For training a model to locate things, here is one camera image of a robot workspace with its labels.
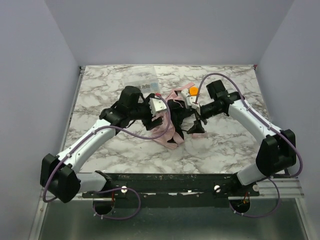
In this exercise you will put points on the white orange small device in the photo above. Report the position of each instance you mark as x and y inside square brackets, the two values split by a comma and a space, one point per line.
[189, 92]

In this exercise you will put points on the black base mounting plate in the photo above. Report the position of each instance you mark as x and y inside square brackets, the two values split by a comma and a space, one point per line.
[172, 190]

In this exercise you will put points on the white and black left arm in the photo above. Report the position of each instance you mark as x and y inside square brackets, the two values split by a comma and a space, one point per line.
[60, 173]

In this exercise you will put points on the clear plastic organizer box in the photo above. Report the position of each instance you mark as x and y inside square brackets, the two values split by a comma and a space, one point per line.
[145, 86]

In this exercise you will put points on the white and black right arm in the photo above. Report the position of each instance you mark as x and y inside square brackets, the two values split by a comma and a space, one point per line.
[276, 151]

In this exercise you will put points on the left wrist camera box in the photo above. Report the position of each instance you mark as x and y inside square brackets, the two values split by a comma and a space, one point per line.
[157, 105]

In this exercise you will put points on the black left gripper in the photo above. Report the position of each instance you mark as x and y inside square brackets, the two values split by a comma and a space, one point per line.
[152, 120]

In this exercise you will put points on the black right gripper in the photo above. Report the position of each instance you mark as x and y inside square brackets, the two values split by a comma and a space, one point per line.
[197, 117]

